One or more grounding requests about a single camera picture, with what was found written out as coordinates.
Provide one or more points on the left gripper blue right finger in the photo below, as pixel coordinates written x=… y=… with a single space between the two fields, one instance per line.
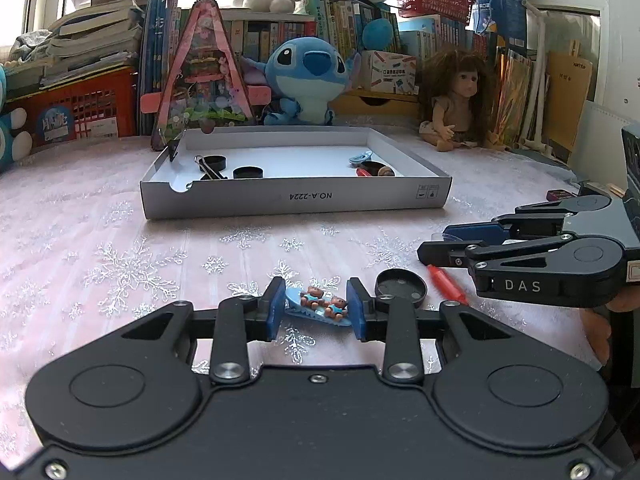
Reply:
x=394 y=322

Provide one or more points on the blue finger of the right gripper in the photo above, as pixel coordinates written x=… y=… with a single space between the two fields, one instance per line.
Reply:
x=447 y=253
x=490 y=233

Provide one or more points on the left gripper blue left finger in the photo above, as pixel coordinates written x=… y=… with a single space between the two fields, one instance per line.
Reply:
x=239 y=321

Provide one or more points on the red crayon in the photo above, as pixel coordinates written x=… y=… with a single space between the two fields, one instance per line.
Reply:
x=447 y=286
x=363 y=173

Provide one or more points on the light blue hair clip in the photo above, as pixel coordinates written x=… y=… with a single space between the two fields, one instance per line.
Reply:
x=361 y=158

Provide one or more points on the large black binder clip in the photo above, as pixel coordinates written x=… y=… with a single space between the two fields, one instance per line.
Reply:
x=208 y=173

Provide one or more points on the person right hand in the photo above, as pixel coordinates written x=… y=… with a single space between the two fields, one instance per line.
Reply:
x=598 y=328

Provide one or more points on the white cardboard box tray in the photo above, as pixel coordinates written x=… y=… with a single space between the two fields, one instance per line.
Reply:
x=306 y=171

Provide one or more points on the brown haired doll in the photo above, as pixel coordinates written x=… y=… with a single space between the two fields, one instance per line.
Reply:
x=456 y=97

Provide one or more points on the wooden drawer shelf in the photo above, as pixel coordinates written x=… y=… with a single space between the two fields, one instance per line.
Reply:
x=365 y=103

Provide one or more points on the small black binder clip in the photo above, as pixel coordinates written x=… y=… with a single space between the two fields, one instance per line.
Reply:
x=172 y=147

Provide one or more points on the white patterned cardboard box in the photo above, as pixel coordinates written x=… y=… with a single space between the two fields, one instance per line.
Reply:
x=387 y=72

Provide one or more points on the Stitch plush toy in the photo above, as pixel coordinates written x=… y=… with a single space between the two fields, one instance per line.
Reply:
x=305 y=75

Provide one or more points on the pink triangular dollhouse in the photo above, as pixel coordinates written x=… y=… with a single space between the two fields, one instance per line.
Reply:
x=203 y=87

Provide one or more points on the red plastic crate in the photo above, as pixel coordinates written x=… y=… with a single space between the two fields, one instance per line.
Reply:
x=102 y=106

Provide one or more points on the row of books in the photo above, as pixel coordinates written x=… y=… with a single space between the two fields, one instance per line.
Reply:
x=339 y=21

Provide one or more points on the Doraemon plush toy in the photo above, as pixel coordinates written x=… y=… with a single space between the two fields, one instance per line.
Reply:
x=15 y=142

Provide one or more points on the stack of books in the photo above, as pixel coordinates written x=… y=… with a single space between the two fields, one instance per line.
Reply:
x=98 y=35

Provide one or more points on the red wire basket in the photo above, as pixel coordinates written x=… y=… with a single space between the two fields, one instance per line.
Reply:
x=457 y=10

